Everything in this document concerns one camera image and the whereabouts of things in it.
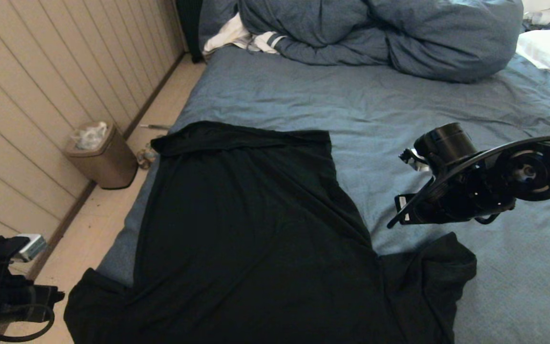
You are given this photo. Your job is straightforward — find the black printed t-shirt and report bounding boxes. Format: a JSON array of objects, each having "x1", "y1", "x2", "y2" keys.
[{"x1": 63, "y1": 121, "x2": 477, "y2": 344}]

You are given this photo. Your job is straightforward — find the blue bed sheet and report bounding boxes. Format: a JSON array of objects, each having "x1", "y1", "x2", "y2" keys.
[{"x1": 84, "y1": 43, "x2": 550, "y2": 344}]

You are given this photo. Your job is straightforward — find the bronze trash bin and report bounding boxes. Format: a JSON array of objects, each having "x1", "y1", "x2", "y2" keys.
[{"x1": 63, "y1": 122, "x2": 138, "y2": 190}]

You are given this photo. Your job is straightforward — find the green patterned slippers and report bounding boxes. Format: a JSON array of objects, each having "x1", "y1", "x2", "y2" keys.
[{"x1": 137, "y1": 146, "x2": 158, "y2": 170}]

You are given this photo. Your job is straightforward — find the crumpled blue duvet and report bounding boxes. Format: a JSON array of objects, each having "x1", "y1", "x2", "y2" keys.
[{"x1": 199, "y1": 0, "x2": 525, "y2": 83}]

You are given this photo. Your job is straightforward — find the white striped garment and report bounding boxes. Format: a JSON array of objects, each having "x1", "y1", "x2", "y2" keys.
[{"x1": 202, "y1": 12, "x2": 286, "y2": 54}]

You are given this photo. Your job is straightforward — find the black bedside furniture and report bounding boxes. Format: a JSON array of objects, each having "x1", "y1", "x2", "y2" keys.
[{"x1": 176, "y1": 0, "x2": 205, "y2": 63}]

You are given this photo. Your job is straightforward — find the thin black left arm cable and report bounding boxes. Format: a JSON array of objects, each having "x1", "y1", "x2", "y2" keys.
[{"x1": 0, "y1": 303, "x2": 56, "y2": 343}]

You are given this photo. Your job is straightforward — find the black left camera bracket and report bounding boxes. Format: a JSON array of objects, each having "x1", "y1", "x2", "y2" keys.
[{"x1": 0, "y1": 234, "x2": 31, "y2": 288}]

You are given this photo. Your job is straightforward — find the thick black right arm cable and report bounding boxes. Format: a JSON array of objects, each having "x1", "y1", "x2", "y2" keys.
[{"x1": 387, "y1": 134, "x2": 550, "y2": 229}]

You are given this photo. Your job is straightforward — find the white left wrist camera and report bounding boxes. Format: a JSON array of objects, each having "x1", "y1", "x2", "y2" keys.
[{"x1": 15, "y1": 233, "x2": 48, "y2": 263}]

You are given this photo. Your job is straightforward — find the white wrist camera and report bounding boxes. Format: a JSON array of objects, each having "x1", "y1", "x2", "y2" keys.
[
  {"x1": 399, "y1": 148, "x2": 432, "y2": 172},
  {"x1": 15, "y1": 233, "x2": 48, "y2": 263}
]

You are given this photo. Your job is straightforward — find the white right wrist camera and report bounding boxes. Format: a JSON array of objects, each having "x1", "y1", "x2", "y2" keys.
[{"x1": 399, "y1": 148, "x2": 432, "y2": 172}]

